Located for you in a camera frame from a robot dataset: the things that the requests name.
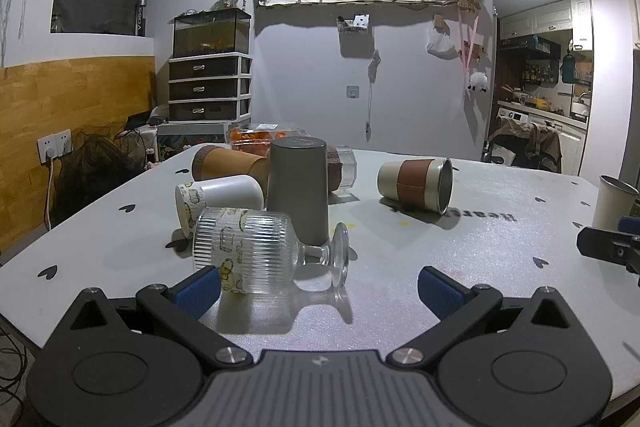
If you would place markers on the chair with brown jacket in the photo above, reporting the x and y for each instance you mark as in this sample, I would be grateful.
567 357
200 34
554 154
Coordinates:
530 142

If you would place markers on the white kitchen wall cabinets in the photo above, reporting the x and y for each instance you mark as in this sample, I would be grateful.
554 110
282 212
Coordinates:
545 22

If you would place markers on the plastic drawer unit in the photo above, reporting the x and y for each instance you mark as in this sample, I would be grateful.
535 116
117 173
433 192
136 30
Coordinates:
210 87

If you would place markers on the cream steel cup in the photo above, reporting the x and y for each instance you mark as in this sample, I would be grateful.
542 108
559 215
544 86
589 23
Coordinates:
612 202

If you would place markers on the glass fish tank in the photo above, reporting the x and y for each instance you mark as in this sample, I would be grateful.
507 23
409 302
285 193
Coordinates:
210 32

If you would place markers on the white wall socket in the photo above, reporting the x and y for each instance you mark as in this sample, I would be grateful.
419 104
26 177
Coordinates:
353 92

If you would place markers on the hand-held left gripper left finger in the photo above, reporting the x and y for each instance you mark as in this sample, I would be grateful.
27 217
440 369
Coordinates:
197 293

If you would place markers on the kitchen shelf with bottles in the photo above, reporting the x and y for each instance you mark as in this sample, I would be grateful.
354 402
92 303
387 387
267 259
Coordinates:
541 72

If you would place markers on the white cartoon print cup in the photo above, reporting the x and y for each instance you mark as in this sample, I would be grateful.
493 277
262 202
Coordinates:
225 192

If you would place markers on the small wall holder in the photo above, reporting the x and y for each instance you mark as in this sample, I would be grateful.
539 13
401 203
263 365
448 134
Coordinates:
355 23

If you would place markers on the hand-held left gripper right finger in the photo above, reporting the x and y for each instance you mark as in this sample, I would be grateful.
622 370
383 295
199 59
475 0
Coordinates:
441 291

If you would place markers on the white plush toy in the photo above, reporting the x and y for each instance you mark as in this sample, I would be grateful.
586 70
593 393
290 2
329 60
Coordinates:
477 83

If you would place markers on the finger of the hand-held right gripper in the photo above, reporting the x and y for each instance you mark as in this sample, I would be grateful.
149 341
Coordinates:
602 244

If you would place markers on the dark net heap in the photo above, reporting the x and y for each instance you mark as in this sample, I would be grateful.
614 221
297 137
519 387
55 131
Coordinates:
95 167

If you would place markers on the tall grey cup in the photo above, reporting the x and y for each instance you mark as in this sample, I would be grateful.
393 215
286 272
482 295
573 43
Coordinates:
297 192

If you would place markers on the beige cup with leather sleeve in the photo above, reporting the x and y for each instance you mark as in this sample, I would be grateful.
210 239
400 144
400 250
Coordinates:
410 184

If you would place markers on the white double power outlet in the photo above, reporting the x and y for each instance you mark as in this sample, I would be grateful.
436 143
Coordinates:
54 146

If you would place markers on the clear box of tomatoes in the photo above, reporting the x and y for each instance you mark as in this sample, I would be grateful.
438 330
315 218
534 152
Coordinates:
255 137

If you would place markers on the white hanging bag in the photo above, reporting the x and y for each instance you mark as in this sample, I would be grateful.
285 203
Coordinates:
440 44

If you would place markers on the ribbed glass goblet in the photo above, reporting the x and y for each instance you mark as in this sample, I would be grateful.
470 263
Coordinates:
250 252

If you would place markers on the white washing machine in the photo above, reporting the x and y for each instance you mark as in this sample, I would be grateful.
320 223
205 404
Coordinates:
512 116

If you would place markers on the brown paper sleeve cup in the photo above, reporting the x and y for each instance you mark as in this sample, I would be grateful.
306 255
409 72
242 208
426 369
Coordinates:
227 164

